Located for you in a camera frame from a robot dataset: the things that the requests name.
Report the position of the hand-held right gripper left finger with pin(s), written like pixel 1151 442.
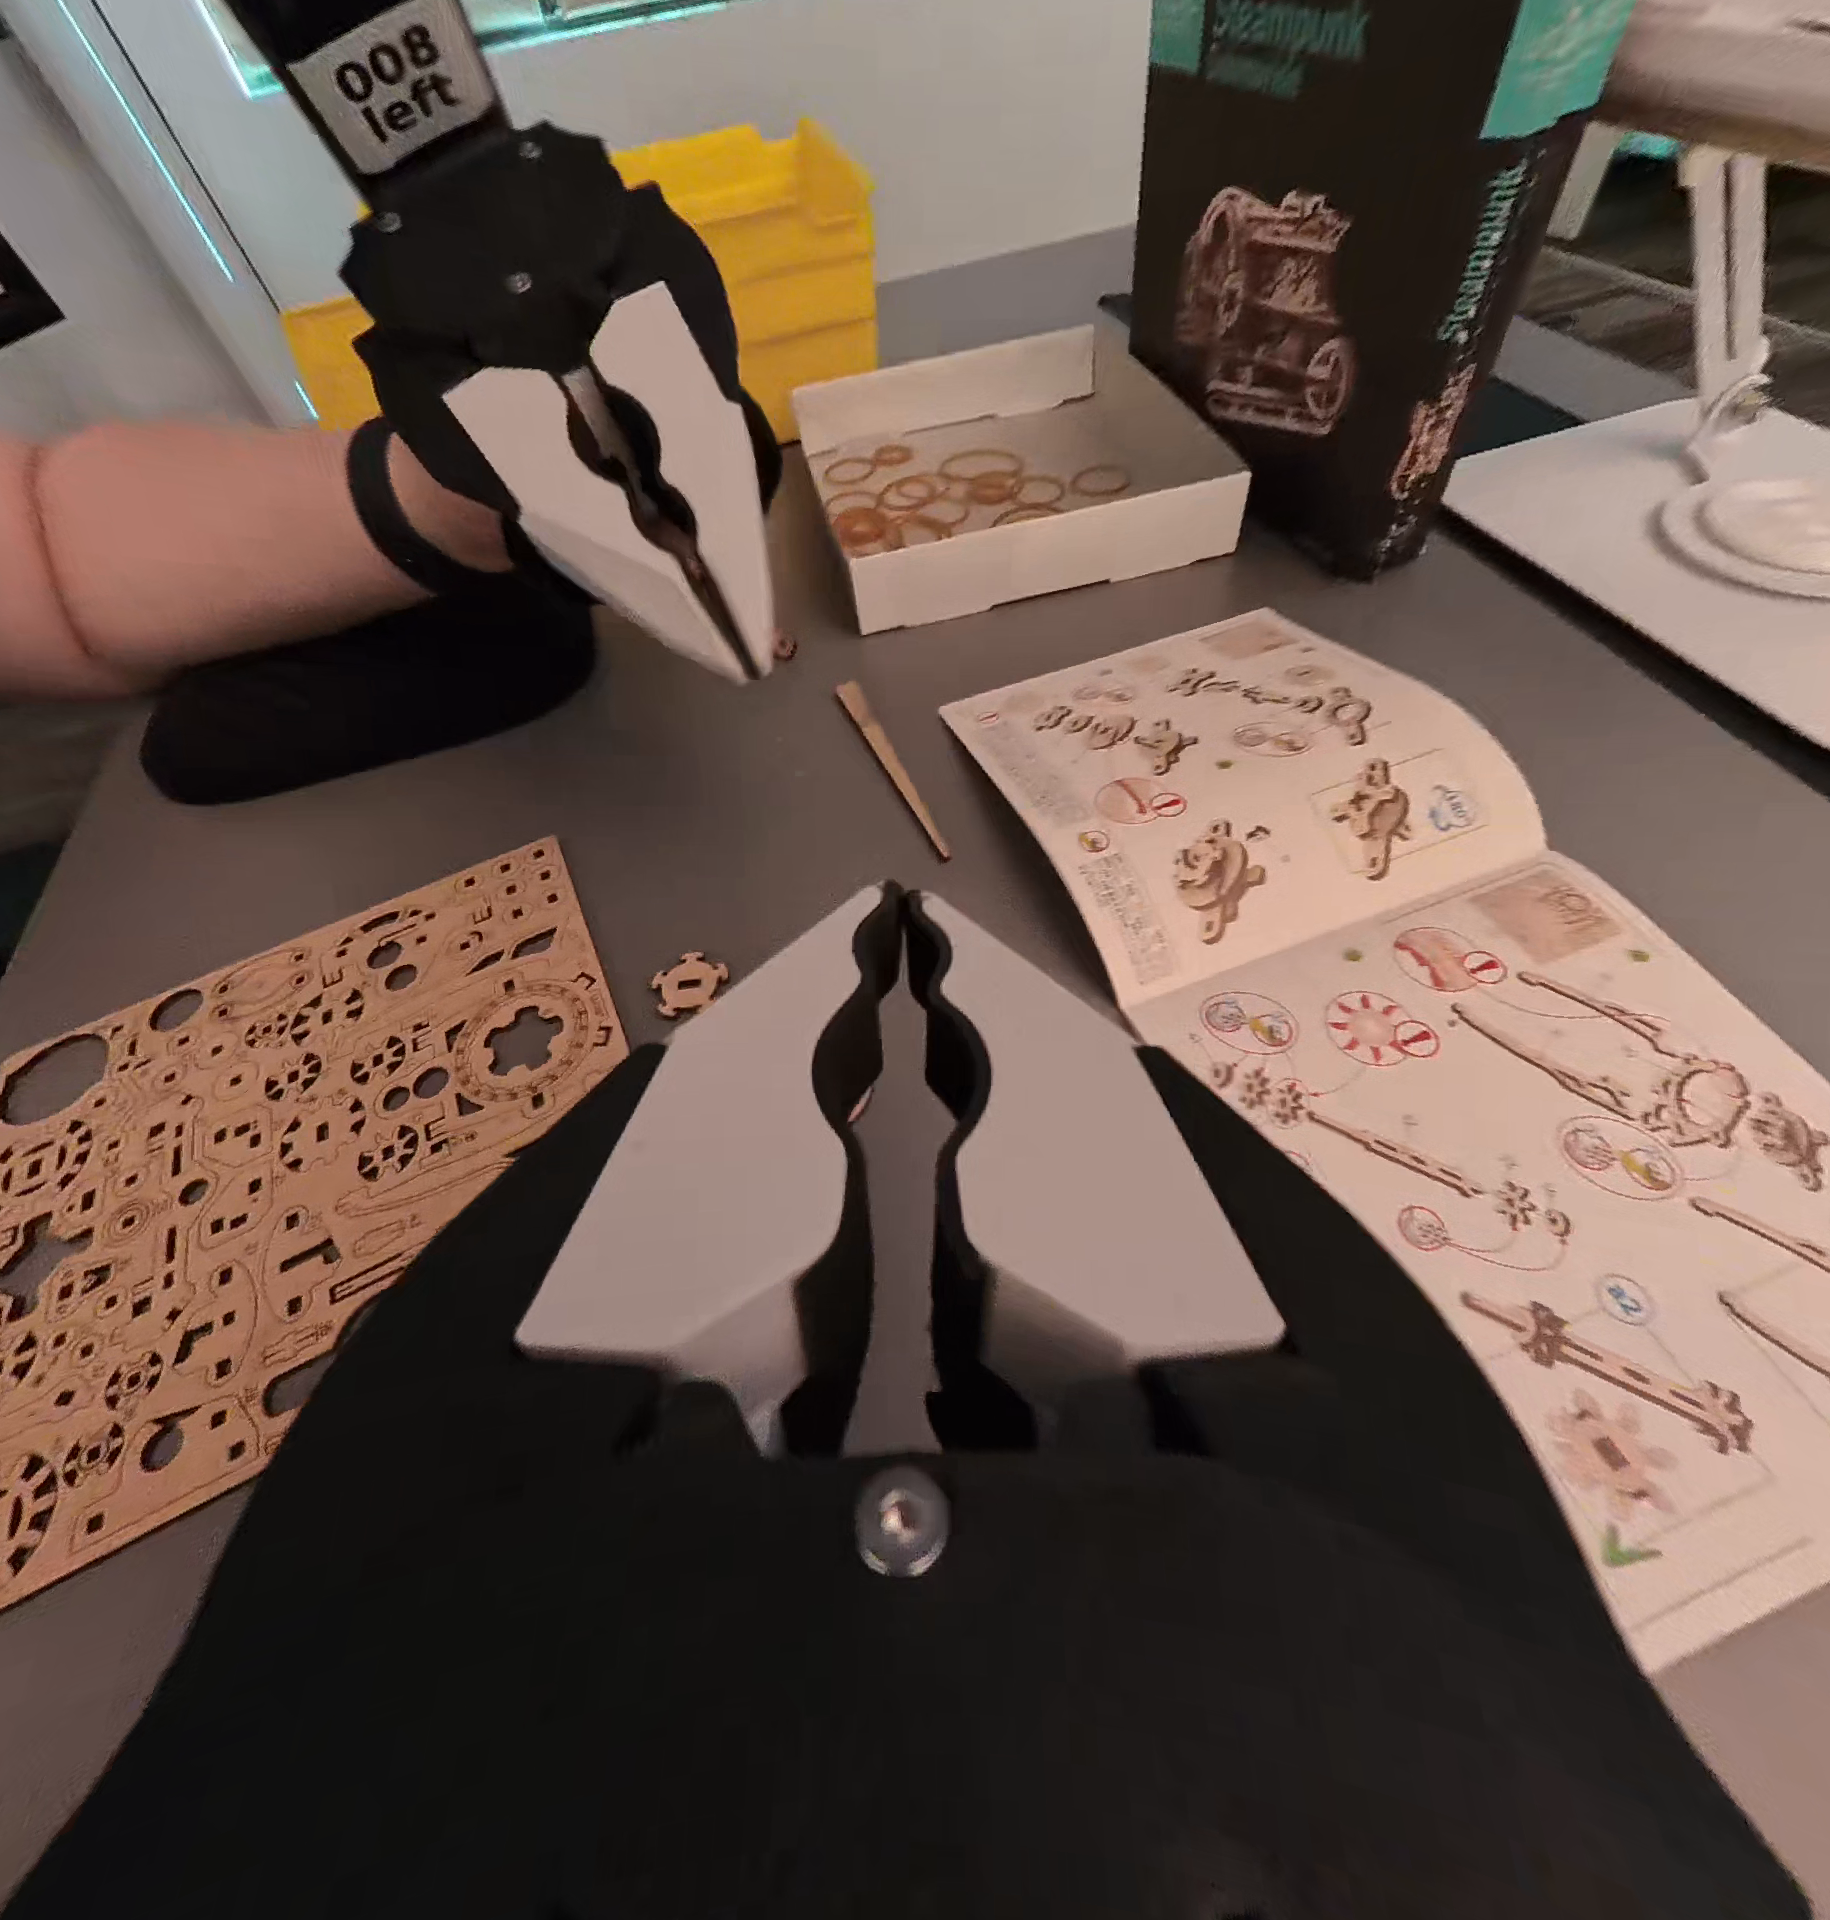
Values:
pixel 706 1169

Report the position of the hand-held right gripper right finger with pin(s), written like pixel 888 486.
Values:
pixel 1113 1184

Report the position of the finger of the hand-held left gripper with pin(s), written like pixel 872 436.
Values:
pixel 556 480
pixel 699 436

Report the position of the laser-cut wooden parts sheet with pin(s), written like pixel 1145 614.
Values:
pixel 258 1198

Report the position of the person's left forearm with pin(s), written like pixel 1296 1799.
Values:
pixel 8 557

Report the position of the person's left hand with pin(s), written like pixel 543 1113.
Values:
pixel 226 541

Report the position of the small round wooden gear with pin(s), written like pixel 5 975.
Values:
pixel 693 984

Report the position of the yellow stacked plastic bins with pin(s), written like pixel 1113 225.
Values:
pixel 794 272

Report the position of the pile of rubber bands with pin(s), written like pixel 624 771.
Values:
pixel 945 494

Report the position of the illustrated instruction booklet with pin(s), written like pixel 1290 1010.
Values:
pixel 1382 1048

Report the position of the white cardboard box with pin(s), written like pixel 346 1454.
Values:
pixel 1035 576

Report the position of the thin wooden stick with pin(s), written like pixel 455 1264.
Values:
pixel 894 765

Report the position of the black printed product box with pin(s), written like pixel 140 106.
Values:
pixel 1307 225

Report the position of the white flat board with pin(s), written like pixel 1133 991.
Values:
pixel 1606 601

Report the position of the white round-base stand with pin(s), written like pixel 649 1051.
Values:
pixel 1785 541

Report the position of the white table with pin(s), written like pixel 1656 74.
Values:
pixel 1741 74

